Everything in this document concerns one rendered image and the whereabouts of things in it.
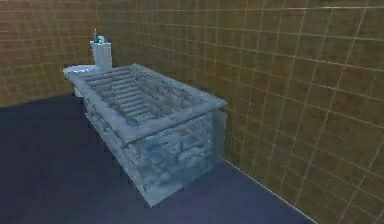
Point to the teal bottle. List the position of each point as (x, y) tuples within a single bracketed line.
[(95, 36)]

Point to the pale grey small box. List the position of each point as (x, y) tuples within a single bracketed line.
[(102, 40)]

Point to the white toilet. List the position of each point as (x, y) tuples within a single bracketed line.
[(102, 57)]

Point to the pale blue stone bathtub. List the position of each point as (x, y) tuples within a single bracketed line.
[(156, 130)]

